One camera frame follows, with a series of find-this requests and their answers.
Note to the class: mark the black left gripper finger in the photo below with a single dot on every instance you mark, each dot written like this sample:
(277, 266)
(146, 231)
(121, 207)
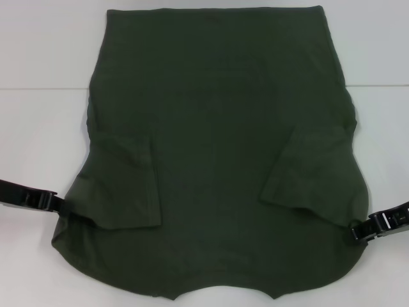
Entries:
(44, 206)
(44, 196)

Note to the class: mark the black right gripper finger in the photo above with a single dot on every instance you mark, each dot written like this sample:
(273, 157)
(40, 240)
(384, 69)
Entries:
(374, 231)
(377, 219)

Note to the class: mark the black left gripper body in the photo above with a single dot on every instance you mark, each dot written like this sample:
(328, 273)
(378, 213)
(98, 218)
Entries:
(14, 193)

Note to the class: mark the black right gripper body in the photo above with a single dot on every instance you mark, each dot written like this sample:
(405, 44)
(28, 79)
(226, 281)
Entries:
(399, 220)

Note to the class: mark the dark green t-shirt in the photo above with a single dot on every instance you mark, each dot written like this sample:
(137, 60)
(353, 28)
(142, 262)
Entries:
(207, 144)

